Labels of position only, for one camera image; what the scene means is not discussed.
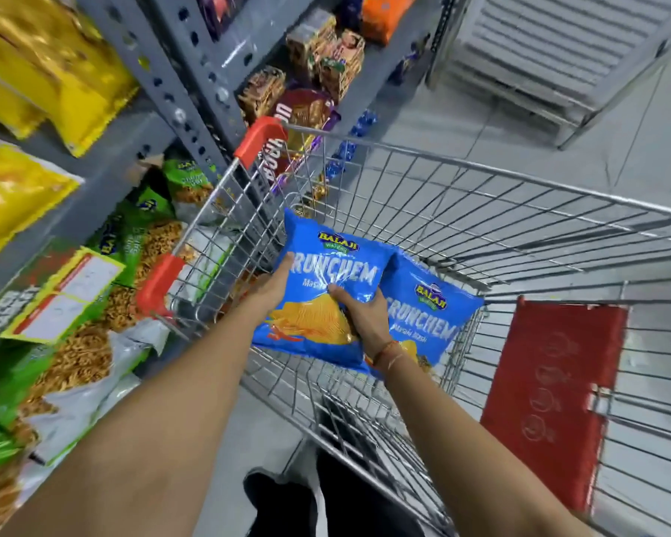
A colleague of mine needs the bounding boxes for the person's left hand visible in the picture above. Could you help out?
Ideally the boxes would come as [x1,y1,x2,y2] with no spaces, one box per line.
[239,251,296,332]

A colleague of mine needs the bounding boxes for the person's right hand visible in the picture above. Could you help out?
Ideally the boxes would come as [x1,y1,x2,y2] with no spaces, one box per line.
[327,283,393,362]

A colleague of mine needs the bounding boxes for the blue chips packet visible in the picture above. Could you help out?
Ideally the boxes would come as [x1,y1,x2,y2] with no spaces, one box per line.
[372,250,485,382]
[251,208,397,376]

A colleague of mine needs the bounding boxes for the person's right forearm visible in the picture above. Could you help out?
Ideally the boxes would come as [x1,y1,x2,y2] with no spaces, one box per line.
[369,351,596,537]

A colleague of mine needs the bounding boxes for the person's left forearm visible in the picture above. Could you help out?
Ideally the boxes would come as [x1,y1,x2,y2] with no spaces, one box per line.
[0,296,271,537]

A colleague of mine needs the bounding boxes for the orange thread wrist band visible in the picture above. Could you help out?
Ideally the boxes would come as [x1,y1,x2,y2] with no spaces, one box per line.
[365,340,408,373]

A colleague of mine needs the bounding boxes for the red cart corner bumper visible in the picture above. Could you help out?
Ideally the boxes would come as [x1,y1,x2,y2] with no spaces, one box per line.
[136,254,186,320]
[234,116,289,169]

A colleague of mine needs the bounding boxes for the small green namkeen packet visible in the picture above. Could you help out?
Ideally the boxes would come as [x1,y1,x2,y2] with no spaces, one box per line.
[161,158,222,225]

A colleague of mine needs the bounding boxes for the row of small blue packets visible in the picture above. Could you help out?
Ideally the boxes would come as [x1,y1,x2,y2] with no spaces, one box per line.
[323,108,380,182]

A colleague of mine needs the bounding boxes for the maroon biscuit packet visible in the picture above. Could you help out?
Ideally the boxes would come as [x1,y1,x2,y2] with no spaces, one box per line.
[257,88,343,192]

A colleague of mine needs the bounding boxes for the brown biscuit box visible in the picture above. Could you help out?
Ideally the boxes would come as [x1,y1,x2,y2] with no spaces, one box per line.
[286,9,337,80]
[237,66,287,127]
[318,30,366,102]

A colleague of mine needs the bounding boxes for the person's black trousers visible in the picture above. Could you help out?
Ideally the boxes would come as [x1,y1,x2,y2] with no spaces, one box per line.
[315,408,428,537]

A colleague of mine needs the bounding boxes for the person's black shoe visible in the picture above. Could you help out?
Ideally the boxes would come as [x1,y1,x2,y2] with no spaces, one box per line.
[243,467,315,537]

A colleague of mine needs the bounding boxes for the green white sev packet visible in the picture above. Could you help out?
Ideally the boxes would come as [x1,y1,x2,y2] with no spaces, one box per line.
[0,352,142,537]
[8,285,173,467]

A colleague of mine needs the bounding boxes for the yellow shelf price label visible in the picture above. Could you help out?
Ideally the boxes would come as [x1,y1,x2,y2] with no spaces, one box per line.
[0,246,127,345]

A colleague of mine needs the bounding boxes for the red plastic cart seat flap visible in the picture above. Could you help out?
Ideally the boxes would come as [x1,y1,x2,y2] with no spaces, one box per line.
[480,296,630,513]

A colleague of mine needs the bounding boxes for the grey metal shelf rack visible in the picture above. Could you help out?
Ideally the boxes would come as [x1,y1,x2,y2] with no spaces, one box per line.
[0,0,445,367]

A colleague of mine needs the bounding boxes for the dark purple snack packet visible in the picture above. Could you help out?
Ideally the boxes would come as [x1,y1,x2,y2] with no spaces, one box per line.
[195,0,253,42]

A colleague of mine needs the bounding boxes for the orange snack packet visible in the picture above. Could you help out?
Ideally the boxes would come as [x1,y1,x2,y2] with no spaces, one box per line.
[359,0,422,46]

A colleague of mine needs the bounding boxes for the large yellow snack packet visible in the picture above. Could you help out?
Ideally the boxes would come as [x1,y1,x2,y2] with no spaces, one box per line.
[0,71,49,141]
[0,0,141,158]
[0,127,85,270]

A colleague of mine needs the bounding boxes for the white metal rack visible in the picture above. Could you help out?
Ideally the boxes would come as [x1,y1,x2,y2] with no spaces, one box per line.
[425,0,671,152]

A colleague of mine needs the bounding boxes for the metal wire shopping cart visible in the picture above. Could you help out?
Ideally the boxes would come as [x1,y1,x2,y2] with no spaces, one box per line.
[136,117,671,537]

